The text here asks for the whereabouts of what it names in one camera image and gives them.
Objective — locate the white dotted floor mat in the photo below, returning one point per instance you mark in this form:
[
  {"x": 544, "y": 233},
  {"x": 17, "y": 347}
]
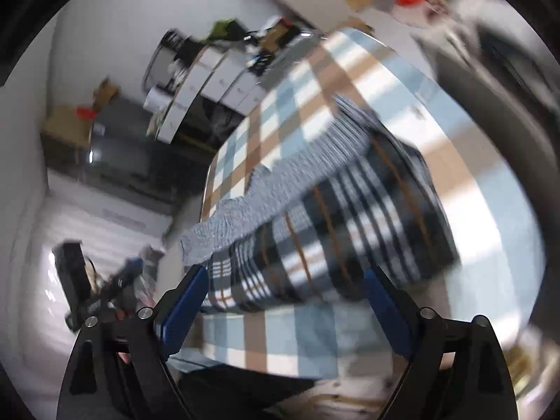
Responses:
[{"x": 109, "y": 218}]

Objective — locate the open cardboard box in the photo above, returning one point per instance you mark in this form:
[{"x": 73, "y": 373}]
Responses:
[{"x": 65, "y": 127}]

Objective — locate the white paper roll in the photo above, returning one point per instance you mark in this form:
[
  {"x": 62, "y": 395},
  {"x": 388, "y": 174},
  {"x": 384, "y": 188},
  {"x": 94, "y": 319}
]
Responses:
[{"x": 154, "y": 97}]

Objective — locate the dark grey cabinet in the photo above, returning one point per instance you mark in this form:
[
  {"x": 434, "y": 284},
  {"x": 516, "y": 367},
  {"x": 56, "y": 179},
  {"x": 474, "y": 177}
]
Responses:
[{"x": 131, "y": 153}]

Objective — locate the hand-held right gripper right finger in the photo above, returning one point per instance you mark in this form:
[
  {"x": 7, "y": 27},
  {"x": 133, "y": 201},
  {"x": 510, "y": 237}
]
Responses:
[{"x": 389, "y": 315}]

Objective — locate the green object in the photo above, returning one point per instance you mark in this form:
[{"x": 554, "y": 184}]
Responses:
[{"x": 222, "y": 28}]

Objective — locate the white drawer cabinet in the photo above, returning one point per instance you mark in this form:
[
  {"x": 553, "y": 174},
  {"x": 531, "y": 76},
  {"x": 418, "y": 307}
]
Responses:
[{"x": 218, "y": 81}]

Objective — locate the black white plaid shirt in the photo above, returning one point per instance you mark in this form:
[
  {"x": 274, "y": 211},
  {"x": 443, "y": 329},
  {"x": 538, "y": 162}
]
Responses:
[{"x": 350, "y": 210}]

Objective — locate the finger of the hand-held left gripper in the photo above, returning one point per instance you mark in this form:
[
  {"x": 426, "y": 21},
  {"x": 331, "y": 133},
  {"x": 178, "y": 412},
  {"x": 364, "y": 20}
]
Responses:
[{"x": 127, "y": 278}]

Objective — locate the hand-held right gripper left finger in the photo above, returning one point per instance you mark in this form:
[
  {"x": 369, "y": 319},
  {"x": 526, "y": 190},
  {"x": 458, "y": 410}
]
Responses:
[{"x": 181, "y": 315}]

